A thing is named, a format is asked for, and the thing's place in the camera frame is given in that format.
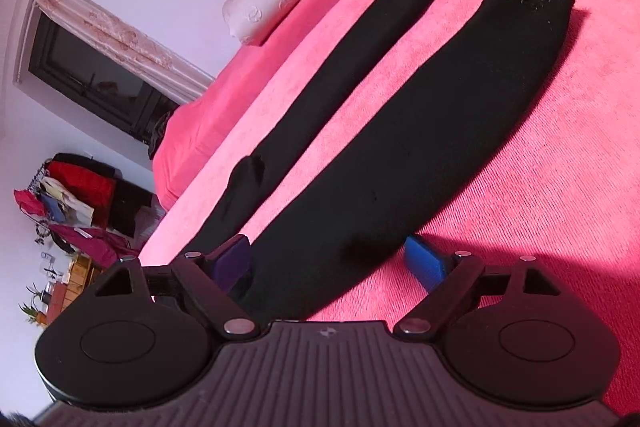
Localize black pants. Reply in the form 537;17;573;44
188;0;575;324

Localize hanging clothes pile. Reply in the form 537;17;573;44
13;153;165;268

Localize wooden shelf with boxes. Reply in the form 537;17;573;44
41;255;103;326

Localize pink patterned curtain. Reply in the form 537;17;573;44
34;0;214;104

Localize pink far bed cover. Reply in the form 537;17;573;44
152;0;340;210

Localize dark window frame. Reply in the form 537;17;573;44
29;14;178;156

